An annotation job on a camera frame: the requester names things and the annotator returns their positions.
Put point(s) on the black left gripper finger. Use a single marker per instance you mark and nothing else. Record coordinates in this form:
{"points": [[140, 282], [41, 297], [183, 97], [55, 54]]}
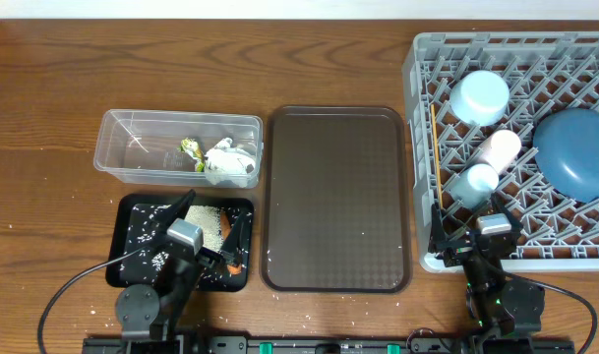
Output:
{"points": [[231, 247], [163, 220]]}

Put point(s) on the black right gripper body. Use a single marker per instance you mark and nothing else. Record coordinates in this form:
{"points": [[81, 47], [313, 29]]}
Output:
{"points": [[458, 252]]}

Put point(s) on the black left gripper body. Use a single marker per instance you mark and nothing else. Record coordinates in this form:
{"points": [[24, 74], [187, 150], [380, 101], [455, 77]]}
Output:
{"points": [[171, 282]]}

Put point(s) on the orange carrot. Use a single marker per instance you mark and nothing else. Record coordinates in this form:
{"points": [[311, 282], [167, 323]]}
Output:
{"points": [[225, 230]]}

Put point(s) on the white napkin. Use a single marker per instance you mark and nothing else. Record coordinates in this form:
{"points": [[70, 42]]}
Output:
{"points": [[227, 164]]}

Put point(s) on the light blue cup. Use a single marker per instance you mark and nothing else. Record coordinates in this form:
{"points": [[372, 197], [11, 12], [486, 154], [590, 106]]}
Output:
{"points": [[475, 185]]}

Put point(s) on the pink cup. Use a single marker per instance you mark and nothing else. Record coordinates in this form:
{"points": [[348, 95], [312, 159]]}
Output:
{"points": [[500, 150]]}

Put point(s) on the wooden chopstick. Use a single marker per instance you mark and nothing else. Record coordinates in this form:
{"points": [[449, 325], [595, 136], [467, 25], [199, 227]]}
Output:
{"points": [[436, 157]]}

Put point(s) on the light blue bowl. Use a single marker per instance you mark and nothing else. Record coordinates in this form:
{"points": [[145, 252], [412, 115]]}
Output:
{"points": [[480, 98]]}

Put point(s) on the dark blue plate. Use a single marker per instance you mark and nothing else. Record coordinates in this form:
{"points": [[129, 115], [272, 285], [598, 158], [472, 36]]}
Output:
{"points": [[567, 144]]}

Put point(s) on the white rice pile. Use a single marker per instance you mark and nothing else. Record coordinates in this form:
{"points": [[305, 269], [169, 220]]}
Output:
{"points": [[208, 219]]}

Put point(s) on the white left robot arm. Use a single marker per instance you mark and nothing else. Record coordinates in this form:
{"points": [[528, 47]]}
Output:
{"points": [[149, 313]]}

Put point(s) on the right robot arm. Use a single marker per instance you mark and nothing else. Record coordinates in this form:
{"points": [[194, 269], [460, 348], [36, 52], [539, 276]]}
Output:
{"points": [[507, 309]]}

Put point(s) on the grey dishwasher rack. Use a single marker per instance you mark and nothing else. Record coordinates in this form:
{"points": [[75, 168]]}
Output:
{"points": [[546, 72]]}

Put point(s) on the black plastic tray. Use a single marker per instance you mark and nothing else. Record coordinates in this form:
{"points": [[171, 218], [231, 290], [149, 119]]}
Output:
{"points": [[132, 231]]}

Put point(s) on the green food wrapper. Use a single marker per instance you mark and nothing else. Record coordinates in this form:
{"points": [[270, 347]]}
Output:
{"points": [[192, 148]]}

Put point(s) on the clear plastic bin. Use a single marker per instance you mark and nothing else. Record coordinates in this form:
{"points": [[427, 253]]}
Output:
{"points": [[143, 146]]}

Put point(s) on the brown plastic tray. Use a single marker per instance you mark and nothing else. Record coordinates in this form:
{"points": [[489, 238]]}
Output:
{"points": [[337, 217]]}

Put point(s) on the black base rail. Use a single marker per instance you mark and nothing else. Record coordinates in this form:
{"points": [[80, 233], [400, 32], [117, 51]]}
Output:
{"points": [[243, 345]]}

